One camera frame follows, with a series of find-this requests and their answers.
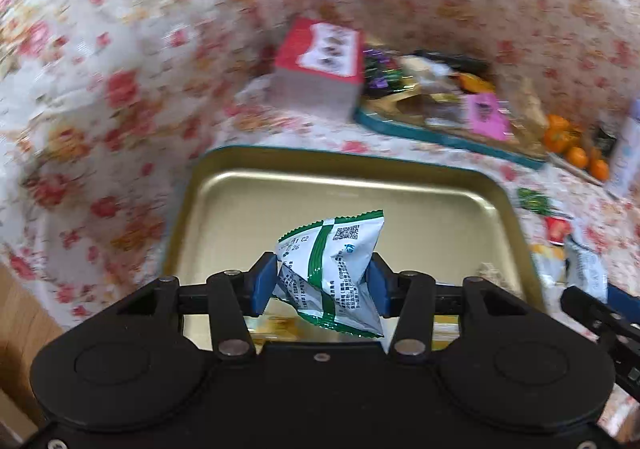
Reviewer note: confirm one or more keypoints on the white black snack packet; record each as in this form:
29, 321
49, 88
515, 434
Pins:
586, 269

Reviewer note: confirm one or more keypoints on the pile of mandarin oranges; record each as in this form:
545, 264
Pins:
557, 139

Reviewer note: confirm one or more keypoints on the purple green wrapped candies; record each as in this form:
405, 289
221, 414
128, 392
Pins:
381, 74

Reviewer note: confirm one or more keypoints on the red cardboard box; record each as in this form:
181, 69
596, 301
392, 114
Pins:
320, 64

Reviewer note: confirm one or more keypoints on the orange white snack packet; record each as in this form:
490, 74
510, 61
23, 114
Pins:
547, 260

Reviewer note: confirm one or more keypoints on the gold tin tray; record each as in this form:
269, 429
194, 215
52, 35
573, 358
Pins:
300, 199

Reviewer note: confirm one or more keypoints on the pink snack packet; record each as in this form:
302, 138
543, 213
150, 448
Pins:
485, 116

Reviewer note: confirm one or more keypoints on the gold candy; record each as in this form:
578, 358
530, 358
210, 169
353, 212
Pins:
277, 327

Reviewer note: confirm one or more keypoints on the teal tin tray with snacks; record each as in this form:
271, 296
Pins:
410, 129

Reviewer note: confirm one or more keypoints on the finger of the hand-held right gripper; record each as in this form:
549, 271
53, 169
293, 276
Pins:
625, 300
587, 309

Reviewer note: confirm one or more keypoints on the dark can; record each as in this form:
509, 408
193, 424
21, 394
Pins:
607, 136

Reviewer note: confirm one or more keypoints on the dark brown snack packet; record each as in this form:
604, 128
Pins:
441, 111

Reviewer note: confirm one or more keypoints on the white green snack packet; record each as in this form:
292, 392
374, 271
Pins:
340, 269

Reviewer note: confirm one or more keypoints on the beige paper wrapped snack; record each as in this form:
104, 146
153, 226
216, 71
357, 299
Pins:
530, 111

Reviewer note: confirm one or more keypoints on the black flat item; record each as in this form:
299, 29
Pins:
455, 60

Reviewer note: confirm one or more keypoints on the lilac printed bottle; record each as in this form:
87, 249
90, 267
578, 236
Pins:
627, 154

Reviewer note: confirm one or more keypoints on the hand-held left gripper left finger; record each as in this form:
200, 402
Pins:
262, 284

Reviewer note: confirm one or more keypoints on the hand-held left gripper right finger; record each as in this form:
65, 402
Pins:
378, 286

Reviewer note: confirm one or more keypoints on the red snack packet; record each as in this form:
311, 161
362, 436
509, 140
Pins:
557, 229

